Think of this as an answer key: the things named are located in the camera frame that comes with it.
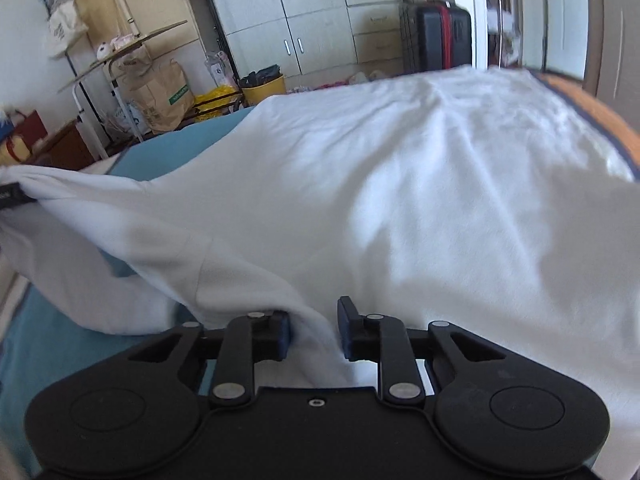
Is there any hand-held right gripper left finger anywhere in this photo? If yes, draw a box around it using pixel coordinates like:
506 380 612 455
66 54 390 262
127 310 292 409

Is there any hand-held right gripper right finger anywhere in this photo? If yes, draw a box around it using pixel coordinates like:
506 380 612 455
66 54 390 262
337 296 507 407

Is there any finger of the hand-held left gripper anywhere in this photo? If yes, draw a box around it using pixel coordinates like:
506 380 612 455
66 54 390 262
0 184 39 209

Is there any white shirt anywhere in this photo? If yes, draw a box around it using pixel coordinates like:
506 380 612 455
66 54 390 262
0 64 640 480

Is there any red bag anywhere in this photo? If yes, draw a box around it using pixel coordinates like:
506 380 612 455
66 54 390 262
2 109 49 165

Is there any wooden nightstand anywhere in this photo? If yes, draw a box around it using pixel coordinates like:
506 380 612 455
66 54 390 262
27 119 103 172

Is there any blue bed sheet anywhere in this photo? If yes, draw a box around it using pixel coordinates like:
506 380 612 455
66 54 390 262
0 106 261 480

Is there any white tote bag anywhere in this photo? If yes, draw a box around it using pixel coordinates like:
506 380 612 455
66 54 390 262
46 0 90 60

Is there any brown paper bag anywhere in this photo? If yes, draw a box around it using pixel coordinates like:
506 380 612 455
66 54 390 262
129 58 196 135

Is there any metal rack with cardboard shelves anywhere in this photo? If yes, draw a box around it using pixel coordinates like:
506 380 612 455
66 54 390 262
40 0 202 160

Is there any yellow plastic bag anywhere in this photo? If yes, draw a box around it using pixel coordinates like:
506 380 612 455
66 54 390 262
192 86 243 123

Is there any white printed plastic bag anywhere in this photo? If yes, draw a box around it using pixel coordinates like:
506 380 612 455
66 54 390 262
204 51 237 90

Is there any yellow bin with black bag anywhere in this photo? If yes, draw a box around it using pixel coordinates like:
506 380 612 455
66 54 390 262
238 64 288 107

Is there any black suitcase with red stripe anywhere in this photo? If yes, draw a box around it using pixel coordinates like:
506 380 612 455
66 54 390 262
414 0 474 73

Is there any white wardrobe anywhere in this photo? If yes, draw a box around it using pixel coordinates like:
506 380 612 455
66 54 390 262
196 0 407 80

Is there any orange mattress edge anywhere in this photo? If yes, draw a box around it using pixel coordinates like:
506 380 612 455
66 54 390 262
531 70 640 183

